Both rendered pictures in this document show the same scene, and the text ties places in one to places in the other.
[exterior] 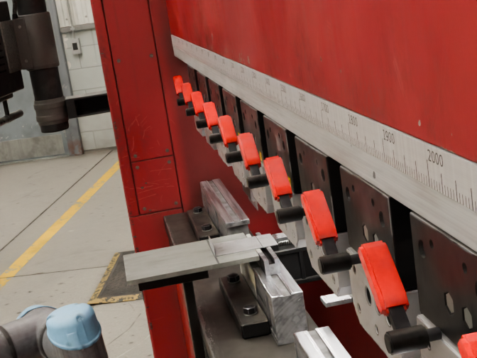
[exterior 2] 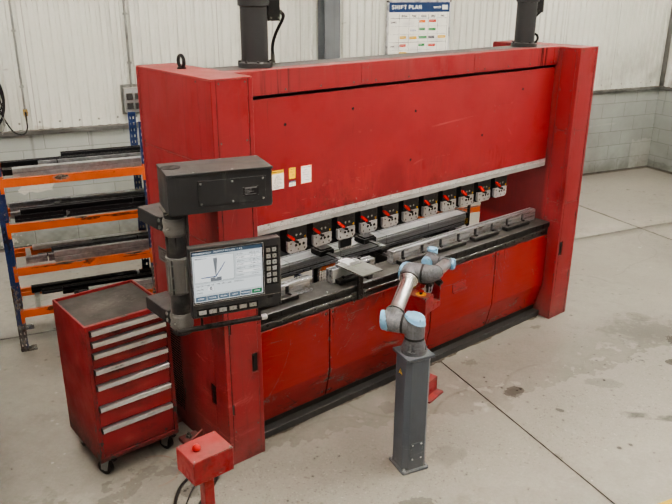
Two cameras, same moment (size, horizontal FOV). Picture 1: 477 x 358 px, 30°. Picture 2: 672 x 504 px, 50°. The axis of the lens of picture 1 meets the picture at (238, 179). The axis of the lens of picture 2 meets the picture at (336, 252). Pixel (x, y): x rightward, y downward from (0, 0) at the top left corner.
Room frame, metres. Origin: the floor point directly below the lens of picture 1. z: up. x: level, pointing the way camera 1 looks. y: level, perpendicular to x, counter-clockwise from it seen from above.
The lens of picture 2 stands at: (4.21, 3.76, 2.74)
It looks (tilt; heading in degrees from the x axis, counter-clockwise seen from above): 20 degrees down; 238
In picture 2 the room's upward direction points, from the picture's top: straight up
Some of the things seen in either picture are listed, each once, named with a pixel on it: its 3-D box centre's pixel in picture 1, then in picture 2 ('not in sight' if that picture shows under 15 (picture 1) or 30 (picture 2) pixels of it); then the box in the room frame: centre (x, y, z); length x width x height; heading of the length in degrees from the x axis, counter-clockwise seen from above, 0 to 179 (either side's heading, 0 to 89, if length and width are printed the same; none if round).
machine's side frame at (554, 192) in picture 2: not in sight; (530, 180); (-0.46, -0.50, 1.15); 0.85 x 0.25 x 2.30; 98
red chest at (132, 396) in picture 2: not in sight; (118, 377); (3.30, -0.17, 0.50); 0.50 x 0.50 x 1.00; 8
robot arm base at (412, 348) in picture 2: not in sight; (414, 343); (1.89, 0.91, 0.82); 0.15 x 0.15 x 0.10
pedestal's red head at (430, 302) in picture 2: not in sight; (423, 295); (1.32, 0.27, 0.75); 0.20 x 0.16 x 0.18; 21
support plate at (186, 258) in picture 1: (189, 257); (359, 267); (1.75, 0.12, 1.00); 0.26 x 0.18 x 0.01; 98
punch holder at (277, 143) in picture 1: (309, 175); (407, 208); (1.20, -0.10, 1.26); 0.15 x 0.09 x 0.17; 8
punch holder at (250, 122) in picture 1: (278, 151); (386, 213); (1.40, -0.07, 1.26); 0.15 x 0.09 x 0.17; 8
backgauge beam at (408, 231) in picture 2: not in sight; (359, 245); (1.41, -0.37, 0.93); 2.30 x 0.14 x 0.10; 8
